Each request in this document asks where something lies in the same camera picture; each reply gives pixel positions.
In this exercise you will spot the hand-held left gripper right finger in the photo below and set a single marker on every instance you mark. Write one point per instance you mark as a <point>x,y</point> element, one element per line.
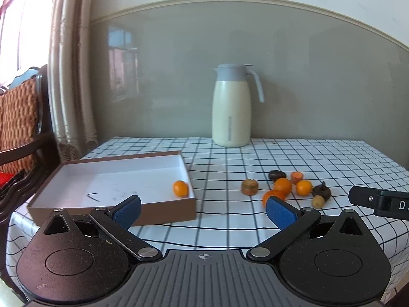
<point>281,212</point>

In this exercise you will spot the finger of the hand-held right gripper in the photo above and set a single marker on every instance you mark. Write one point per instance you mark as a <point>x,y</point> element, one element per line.
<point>361,195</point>

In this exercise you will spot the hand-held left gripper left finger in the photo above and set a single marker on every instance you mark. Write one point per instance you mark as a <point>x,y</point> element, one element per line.
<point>127,211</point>

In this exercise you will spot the orange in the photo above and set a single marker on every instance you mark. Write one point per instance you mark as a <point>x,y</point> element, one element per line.
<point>304,188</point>
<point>270,195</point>
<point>283,186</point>
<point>180,189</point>

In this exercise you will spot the brown cardboard box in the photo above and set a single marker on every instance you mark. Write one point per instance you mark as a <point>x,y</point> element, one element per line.
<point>111,179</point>

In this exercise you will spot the small tan potato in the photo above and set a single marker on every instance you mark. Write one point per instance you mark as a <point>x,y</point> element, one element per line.
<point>318,201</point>

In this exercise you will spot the carrot piece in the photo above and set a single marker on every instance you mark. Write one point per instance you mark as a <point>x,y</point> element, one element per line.
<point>296,177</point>

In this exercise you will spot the dark water chestnut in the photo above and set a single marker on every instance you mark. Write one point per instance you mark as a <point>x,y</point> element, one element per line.
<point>322,192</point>

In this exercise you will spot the brown round pastry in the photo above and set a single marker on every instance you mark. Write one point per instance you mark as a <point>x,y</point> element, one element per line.
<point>250,187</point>

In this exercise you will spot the black checkered white tablecloth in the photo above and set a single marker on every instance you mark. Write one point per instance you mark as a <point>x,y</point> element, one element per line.
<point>223,166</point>

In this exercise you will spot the dark wooden armchair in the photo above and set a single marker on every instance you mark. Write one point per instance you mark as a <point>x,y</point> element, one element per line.
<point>41,147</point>

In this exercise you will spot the cream thermos jug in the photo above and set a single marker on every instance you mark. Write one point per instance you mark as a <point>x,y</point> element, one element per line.
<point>230,115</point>

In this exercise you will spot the red cloth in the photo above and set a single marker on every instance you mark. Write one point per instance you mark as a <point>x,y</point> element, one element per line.
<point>5,179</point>

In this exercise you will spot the wicker back cushion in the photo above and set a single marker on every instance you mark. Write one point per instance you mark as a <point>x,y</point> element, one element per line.
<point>19,121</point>

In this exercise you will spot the beige embroidered curtain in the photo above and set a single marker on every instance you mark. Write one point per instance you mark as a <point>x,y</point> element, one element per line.
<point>68,70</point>

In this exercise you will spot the window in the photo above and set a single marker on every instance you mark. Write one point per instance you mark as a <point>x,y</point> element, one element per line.
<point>22,22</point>

